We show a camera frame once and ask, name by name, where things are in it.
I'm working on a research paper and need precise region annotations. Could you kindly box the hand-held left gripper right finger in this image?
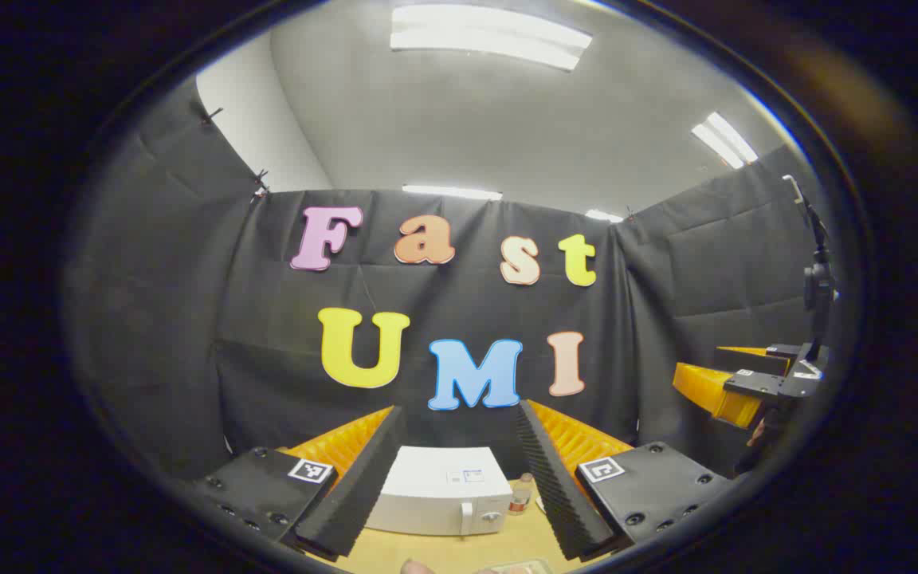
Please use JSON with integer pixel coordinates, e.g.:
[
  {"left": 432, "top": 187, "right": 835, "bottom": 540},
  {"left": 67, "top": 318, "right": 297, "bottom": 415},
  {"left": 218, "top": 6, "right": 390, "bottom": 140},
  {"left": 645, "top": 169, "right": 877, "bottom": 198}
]
[{"left": 515, "top": 399, "right": 735, "bottom": 561}]

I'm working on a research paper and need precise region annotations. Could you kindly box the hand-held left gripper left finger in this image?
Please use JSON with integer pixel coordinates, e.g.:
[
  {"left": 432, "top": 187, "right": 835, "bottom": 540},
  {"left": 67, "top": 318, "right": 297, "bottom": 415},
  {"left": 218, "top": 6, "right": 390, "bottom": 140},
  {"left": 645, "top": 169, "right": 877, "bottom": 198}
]
[{"left": 188, "top": 405, "right": 408, "bottom": 563}]

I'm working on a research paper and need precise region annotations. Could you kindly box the white microwave oven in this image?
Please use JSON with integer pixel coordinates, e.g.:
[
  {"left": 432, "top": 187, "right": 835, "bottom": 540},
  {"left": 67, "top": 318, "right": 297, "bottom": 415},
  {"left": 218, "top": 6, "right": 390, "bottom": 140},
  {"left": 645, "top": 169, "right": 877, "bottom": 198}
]
[{"left": 363, "top": 445, "right": 514, "bottom": 537}]

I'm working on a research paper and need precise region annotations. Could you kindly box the small red-label bottle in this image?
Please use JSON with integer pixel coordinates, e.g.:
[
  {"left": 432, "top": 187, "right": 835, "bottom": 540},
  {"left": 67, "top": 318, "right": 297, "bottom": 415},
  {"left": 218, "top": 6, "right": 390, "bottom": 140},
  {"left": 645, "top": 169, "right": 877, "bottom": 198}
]
[{"left": 508, "top": 473, "right": 535, "bottom": 516}]

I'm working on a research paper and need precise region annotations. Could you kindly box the double-tube ceiling light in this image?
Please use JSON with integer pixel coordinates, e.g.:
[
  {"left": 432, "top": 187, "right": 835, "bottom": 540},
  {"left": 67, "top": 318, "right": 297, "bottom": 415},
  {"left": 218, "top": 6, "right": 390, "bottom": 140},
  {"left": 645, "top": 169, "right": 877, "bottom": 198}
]
[{"left": 691, "top": 112, "right": 759, "bottom": 171}]

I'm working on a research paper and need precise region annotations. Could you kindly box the long narrow ceiling light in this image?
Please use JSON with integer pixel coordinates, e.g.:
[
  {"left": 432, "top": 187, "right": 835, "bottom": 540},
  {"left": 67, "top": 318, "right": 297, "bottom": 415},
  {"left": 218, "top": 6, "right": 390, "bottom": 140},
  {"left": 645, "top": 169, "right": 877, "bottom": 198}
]
[{"left": 402, "top": 184, "right": 503, "bottom": 201}]

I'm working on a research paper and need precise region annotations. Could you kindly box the large ceiling light panel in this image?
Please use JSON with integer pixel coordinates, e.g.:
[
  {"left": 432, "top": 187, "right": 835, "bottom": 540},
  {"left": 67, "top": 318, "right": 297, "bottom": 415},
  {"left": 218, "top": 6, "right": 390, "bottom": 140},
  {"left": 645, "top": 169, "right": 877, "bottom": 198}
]
[{"left": 390, "top": 4, "right": 594, "bottom": 73}]

